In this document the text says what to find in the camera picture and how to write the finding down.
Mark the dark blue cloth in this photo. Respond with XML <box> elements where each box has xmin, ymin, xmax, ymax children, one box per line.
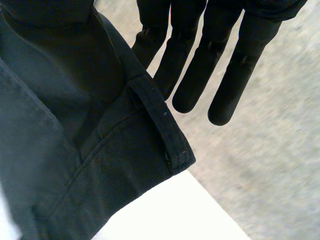
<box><xmin>0</xmin><ymin>4</ymin><xmax>197</xmax><ymax>240</ymax></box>

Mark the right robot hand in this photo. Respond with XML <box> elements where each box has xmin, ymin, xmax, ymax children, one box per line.
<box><xmin>0</xmin><ymin>0</ymin><xmax>309</xmax><ymax>126</ymax></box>

